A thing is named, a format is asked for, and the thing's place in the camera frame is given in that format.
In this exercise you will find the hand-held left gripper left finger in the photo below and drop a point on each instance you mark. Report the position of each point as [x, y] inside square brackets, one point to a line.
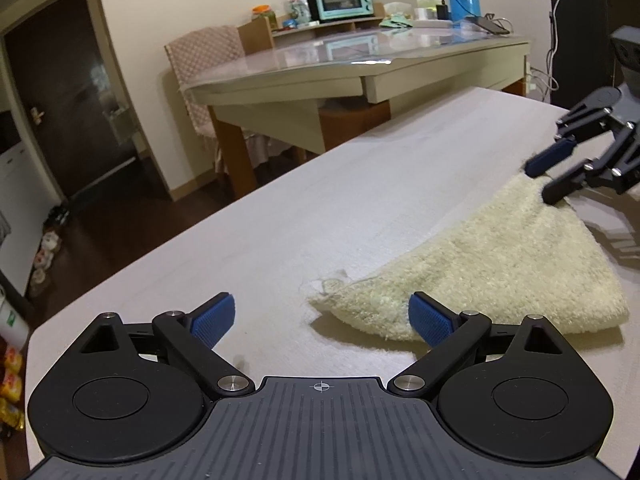
[214, 320]

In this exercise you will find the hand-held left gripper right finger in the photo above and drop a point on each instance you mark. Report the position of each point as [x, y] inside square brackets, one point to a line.
[431, 324]

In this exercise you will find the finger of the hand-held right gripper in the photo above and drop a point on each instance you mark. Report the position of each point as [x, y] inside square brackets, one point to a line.
[567, 186]
[550, 157]

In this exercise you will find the cream yellow terry towel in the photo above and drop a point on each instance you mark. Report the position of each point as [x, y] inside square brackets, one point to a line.
[500, 270]

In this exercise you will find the black cabinet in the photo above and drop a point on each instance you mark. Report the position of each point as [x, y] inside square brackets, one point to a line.
[580, 35]

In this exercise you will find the smartphone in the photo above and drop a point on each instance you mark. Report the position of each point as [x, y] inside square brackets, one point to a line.
[489, 25]

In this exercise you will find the white power strip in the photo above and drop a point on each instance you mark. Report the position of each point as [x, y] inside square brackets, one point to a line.
[432, 23]

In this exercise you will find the pink white slippers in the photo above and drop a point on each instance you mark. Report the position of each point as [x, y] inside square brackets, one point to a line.
[45, 257]

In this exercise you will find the black charger plug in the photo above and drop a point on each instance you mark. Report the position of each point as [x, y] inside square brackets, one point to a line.
[443, 11]

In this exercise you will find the dark shoes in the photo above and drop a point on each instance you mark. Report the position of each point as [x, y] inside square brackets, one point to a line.
[59, 215]

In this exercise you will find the wooden stool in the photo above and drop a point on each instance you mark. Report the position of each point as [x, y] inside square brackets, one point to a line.
[352, 125]

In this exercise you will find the green cloth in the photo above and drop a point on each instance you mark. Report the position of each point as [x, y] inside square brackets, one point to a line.
[396, 16]

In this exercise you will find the group of oil bottles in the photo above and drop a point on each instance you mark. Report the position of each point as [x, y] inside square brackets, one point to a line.
[11, 385]

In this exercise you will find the cream dining table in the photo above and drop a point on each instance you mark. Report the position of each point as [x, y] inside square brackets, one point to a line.
[350, 72]

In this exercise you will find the white grey cabinet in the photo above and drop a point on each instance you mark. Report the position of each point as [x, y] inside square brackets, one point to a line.
[9, 200]

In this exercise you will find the chair with checkered cover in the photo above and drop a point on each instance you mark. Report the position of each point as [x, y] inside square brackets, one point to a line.
[200, 65]

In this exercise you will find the dark wooden door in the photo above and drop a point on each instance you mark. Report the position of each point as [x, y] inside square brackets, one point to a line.
[65, 100]

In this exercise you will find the small wooden shelf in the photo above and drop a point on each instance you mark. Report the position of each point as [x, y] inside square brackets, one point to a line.
[255, 35]

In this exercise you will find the red white snack packet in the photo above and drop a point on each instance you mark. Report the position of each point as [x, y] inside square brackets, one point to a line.
[301, 7]

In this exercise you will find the orange lid jar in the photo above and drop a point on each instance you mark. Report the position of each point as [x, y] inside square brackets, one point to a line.
[264, 17]

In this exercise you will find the clear plastic wall holder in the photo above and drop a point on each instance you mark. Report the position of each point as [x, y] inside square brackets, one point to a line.
[119, 122]

